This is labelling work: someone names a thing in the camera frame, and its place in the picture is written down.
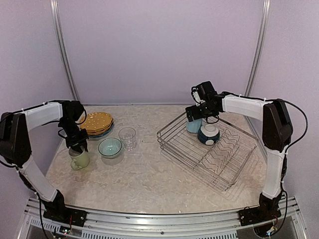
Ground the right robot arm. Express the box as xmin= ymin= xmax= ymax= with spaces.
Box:
xmin=185 ymin=81 xmax=305 ymax=221

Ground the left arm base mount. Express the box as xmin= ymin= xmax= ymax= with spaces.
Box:
xmin=43 ymin=208 xmax=87 ymax=227

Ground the aluminium front frame rail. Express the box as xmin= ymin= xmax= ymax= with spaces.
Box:
xmin=17 ymin=196 xmax=307 ymax=239

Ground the pale striped bowl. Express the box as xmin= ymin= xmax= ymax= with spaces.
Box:
xmin=98 ymin=137 xmax=123 ymax=159

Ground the clear glass cup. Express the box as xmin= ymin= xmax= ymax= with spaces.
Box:
xmin=119 ymin=127 xmax=137 ymax=151

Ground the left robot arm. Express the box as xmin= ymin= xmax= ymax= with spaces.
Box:
xmin=0 ymin=100 xmax=88 ymax=222

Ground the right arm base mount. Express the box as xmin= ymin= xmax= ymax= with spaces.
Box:
xmin=238 ymin=207 xmax=282 ymax=226

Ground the yellow polka dot plate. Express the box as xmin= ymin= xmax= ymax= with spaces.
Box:
xmin=80 ymin=121 xmax=114 ymax=135

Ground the light blue cup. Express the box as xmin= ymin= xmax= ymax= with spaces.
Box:
xmin=186 ymin=119 xmax=202 ymax=133

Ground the light green cup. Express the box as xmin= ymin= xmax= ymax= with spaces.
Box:
xmin=68 ymin=148 xmax=90 ymax=170

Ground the right aluminium corner post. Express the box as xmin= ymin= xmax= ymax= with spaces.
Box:
xmin=244 ymin=0 xmax=271 ymax=96

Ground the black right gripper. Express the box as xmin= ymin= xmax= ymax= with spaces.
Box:
xmin=186 ymin=102 xmax=217 ymax=121

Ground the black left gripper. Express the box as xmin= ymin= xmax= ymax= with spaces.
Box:
xmin=59 ymin=118 xmax=89 ymax=153

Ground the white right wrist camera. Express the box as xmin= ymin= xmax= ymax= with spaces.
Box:
xmin=191 ymin=86 xmax=202 ymax=106

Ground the blue polka dot plate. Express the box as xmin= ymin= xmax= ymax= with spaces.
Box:
xmin=88 ymin=124 xmax=114 ymax=138

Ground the dark teal white bowl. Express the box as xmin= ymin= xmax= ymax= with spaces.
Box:
xmin=197 ymin=124 xmax=220 ymax=145

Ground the aluminium corner post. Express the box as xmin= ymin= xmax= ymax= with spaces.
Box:
xmin=50 ymin=0 xmax=80 ymax=101
xmin=244 ymin=0 xmax=271 ymax=96

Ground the left aluminium corner post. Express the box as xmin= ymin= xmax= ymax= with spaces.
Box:
xmin=50 ymin=0 xmax=80 ymax=101

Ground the metal wire dish rack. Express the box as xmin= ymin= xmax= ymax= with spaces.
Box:
xmin=157 ymin=113 xmax=257 ymax=191

